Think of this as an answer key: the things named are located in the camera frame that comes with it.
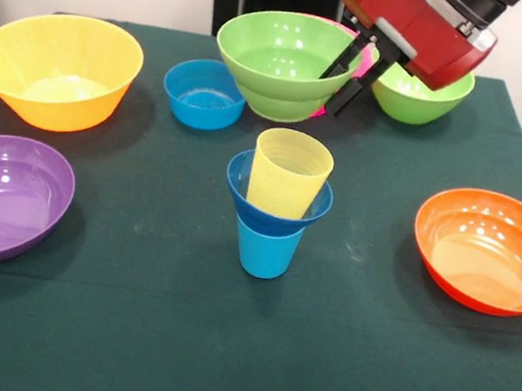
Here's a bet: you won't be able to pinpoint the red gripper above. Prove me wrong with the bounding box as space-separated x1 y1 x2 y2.
312 0 505 140

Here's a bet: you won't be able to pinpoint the small green plastic bowl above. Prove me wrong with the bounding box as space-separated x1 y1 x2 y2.
205 1 386 136

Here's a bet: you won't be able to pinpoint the large green plastic bowl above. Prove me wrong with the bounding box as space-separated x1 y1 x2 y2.
366 57 478 134

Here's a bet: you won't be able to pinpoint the translucent yellow plastic cup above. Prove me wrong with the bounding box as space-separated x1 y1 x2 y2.
243 124 339 226

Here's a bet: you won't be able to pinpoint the small dark blue bowl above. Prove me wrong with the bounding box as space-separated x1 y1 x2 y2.
219 146 339 241

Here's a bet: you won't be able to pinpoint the light blue plastic cup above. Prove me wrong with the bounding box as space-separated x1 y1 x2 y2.
227 212 308 286

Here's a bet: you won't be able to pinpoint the large pink plastic bowl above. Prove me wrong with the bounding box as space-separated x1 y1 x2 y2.
309 17 386 127

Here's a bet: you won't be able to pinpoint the translucent light blue bowl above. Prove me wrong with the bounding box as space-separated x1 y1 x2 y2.
156 53 252 136

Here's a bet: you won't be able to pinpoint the shallow orange plastic bowl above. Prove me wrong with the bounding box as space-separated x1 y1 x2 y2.
402 180 522 321

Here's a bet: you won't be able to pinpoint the large yellow plastic bowl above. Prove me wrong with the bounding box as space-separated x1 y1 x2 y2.
0 3 151 145

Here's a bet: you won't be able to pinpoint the dark green tablecloth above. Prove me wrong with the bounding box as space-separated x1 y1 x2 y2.
0 2 522 391

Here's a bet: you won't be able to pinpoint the shallow purple plastic bowl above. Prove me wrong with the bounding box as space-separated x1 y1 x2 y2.
0 133 82 277

